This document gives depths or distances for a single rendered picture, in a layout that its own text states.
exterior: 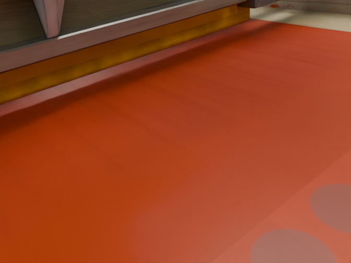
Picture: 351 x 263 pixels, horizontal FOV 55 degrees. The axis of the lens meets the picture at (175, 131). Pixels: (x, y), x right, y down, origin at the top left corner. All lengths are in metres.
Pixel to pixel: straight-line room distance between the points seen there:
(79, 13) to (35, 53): 0.04
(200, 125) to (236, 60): 0.09
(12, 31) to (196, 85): 0.11
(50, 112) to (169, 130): 0.08
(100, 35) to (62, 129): 0.06
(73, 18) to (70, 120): 0.06
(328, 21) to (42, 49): 0.24
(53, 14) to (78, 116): 0.05
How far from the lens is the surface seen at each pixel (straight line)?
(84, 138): 0.17
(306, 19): 0.35
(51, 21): 0.19
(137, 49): 0.25
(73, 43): 0.20
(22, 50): 0.19
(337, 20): 0.34
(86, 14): 0.22
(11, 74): 0.22
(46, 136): 0.18
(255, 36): 0.30
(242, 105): 0.18
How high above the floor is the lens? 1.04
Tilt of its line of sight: 30 degrees down
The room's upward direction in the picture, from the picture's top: 7 degrees counter-clockwise
